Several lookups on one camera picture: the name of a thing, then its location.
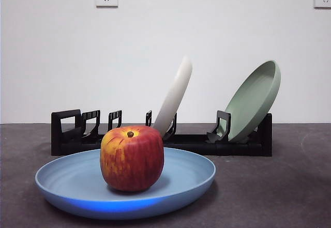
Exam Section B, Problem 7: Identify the white plate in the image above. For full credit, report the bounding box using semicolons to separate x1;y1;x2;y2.
152;55;193;139

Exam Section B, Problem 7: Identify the red yellow apple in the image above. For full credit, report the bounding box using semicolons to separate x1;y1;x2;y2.
100;125;164;193

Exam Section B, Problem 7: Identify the blue plate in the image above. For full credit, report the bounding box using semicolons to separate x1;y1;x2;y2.
35;146;217;220

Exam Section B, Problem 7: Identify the black plate rack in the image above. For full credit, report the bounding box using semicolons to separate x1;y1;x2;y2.
50;109;273;158

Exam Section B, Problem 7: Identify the green plate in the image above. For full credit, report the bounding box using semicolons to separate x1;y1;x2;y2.
224;59;281;143

